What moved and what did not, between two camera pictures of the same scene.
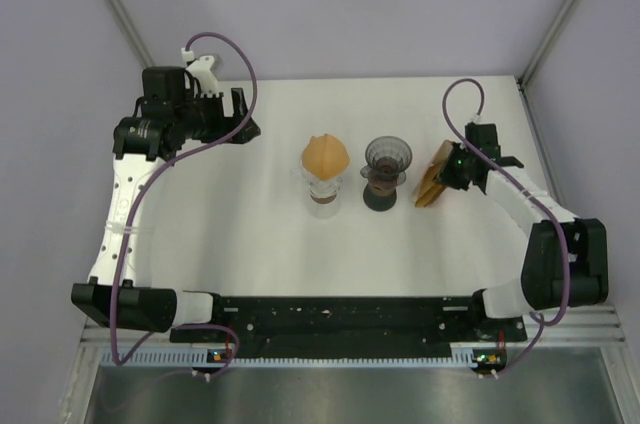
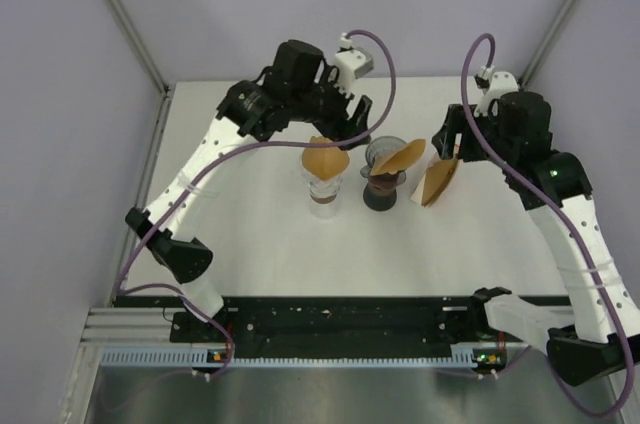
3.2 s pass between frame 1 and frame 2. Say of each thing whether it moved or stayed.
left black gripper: moved
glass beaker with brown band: stayed
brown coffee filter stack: stayed
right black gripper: moved
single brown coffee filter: stayed
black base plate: stayed
